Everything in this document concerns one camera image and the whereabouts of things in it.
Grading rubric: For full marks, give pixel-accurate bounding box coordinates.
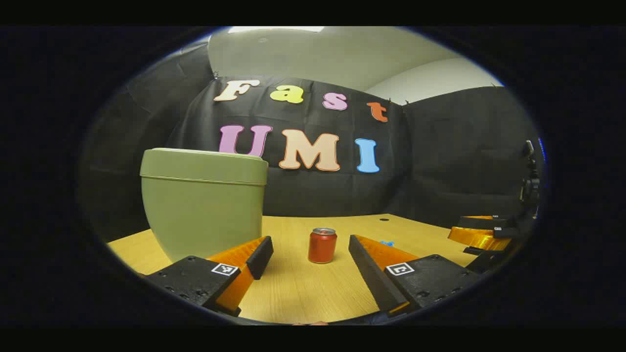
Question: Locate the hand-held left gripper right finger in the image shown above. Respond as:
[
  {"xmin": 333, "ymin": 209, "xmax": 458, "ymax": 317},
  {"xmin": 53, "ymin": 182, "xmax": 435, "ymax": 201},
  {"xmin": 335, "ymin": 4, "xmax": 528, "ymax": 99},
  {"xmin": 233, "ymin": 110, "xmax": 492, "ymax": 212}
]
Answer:
[{"xmin": 348, "ymin": 234, "xmax": 482, "ymax": 317}]

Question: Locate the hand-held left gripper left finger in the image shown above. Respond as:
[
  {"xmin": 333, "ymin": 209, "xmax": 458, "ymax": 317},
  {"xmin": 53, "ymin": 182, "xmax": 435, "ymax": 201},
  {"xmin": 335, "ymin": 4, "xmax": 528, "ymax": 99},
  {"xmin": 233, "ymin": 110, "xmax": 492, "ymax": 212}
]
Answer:
[{"xmin": 142, "ymin": 236, "xmax": 274, "ymax": 317}]

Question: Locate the red pop can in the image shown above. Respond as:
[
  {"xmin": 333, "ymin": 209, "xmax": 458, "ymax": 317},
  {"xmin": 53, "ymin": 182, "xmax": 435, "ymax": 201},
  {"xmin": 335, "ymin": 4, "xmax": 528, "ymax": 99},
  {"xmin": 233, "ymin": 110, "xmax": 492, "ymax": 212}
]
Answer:
[{"xmin": 308, "ymin": 228, "xmax": 337, "ymax": 264}]

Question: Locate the green desktop garbage bin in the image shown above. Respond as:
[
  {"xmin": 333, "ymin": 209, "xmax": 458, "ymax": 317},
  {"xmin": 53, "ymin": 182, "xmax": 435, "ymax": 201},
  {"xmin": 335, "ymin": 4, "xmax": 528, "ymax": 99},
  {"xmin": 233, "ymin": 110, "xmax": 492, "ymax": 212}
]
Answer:
[{"xmin": 140, "ymin": 148, "xmax": 269, "ymax": 263}]

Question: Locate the wooden desktop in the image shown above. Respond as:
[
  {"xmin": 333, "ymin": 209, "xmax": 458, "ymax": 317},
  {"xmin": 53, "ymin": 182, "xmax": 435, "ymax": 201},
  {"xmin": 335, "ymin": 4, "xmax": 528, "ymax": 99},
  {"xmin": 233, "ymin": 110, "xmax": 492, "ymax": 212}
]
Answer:
[{"xmin": 107, "ymin": 214, "xmax": 490, "ymax": 324}]

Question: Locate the black backdrop cloth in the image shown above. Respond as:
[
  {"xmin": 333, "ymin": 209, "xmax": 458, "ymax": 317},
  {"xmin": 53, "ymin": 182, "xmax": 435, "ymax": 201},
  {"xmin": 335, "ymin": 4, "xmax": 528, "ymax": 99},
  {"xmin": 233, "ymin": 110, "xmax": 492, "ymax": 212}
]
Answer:
[{"xmin": 78, "ymin": 37, "xmax": 546, "ymax": 242}]

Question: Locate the ceiling light panel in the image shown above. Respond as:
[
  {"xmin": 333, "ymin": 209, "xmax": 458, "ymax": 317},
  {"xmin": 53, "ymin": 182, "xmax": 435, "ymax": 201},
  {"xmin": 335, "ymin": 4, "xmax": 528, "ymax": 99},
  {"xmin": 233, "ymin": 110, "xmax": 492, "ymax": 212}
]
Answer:
[{"xmin": 227, "ymin": 26, "xmax": 325, "ymax": 34}]

